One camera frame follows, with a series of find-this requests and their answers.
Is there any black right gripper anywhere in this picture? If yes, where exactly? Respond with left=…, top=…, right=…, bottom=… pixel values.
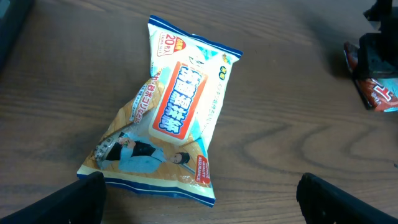
left=353, top=0, right=397, bottom=79

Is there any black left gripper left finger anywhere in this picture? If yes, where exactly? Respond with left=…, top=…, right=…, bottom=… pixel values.
left=1, top=172, right=106, bottom=224

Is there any yellow snack bag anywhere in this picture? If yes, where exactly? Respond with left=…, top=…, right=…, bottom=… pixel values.
left=77, top=15, right=242, bottom=207

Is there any red brown snack packet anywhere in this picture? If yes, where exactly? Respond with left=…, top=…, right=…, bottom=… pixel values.
left=344, top=42, right=383, bottom=112

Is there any grey plastic shopping basket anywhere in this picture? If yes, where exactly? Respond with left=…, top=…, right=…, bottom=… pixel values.
left=1, top=0, right=35, bottom=68

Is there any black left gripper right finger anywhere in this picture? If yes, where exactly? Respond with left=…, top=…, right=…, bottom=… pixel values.
left=296, top=172, right=397, bottom=224

